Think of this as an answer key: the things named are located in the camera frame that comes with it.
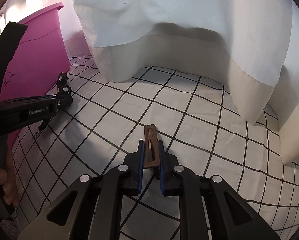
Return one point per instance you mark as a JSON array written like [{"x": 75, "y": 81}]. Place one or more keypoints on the white curtain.
[{"x": 250, "y": 46}]

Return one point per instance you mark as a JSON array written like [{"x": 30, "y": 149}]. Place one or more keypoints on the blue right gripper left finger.
[{"x": 140, "y": 160}]

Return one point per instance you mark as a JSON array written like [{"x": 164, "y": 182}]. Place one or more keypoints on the pink plastic tub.
[{"x": 32, "y": 55}]

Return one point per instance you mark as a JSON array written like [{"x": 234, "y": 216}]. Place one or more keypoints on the person's left hand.
[{"x": 8, "y": 181}]

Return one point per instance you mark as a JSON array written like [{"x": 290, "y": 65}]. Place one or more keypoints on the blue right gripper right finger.
[{"x": 162, "y": 166}]

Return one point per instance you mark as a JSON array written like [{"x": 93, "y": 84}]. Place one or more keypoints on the brown hair clip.
[{"x": 151, "y": 157}]

